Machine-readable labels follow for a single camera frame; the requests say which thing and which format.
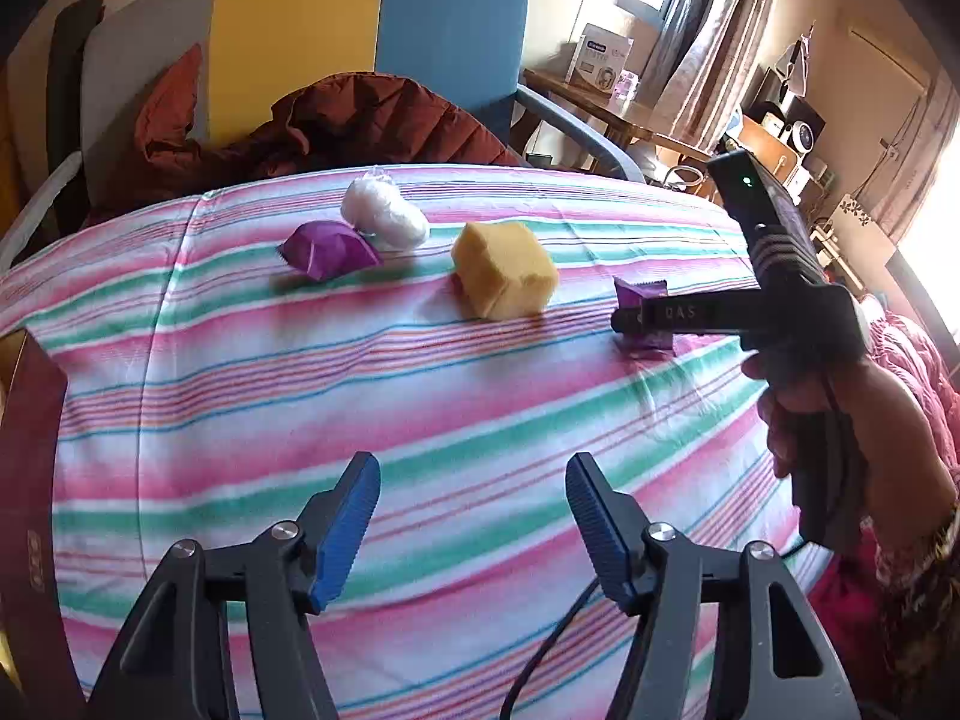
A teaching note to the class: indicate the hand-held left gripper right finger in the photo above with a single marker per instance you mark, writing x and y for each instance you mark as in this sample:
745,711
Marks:
600,532

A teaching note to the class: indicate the person's right forearm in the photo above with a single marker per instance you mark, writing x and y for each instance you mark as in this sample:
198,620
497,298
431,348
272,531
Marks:
922,615

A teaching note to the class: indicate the pink quilted clothing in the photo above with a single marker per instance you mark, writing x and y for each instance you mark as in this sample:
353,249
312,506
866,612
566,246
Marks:
915,345

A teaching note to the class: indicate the small purple packet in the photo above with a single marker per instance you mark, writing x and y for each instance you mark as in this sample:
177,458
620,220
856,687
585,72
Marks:
641,289

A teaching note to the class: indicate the wooden side cabinet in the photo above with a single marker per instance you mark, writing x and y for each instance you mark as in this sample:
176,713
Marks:
757,150

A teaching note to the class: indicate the white round speaker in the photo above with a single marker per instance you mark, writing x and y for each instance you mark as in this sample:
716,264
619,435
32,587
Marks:
797,139

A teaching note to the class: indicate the pink green striped bedsheet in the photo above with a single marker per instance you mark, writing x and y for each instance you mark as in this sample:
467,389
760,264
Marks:
375,405

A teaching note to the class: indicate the wooden desk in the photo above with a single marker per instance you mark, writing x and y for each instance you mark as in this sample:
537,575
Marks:
600,109

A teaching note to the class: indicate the grey yellow blue chair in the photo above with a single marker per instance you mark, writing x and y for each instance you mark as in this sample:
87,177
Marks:
292,37

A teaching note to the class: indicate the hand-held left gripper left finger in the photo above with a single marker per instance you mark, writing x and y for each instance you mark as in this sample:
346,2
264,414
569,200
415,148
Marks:
345,532

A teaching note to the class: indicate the gold storage box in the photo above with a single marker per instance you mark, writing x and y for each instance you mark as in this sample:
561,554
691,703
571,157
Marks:
30,502

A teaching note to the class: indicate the dark red padded jacket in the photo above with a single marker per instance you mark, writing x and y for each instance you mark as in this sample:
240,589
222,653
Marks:
375,127

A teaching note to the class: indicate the large purple packet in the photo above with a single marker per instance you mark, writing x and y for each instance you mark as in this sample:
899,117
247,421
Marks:
326,249

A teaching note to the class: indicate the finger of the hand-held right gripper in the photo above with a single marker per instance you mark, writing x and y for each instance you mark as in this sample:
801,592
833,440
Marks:
675,315

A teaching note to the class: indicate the black cushion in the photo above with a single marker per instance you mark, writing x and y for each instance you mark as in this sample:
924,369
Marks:
71,75

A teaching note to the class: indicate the white carton box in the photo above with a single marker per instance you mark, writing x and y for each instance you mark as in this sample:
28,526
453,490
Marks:
596,56

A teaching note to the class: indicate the person's right hand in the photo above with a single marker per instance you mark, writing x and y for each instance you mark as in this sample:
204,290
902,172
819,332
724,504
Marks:
900,442

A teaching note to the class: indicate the beige curtain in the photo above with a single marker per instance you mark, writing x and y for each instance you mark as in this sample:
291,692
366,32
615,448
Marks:
712,37

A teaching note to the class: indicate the yellow sponge block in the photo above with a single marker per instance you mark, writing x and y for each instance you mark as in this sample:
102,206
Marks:
502,270

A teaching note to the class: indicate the pale purple pouch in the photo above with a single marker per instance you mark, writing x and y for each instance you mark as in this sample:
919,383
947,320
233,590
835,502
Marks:
627,85

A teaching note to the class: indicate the white plastic bag bundle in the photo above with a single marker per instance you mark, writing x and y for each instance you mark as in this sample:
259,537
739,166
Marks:
382,210

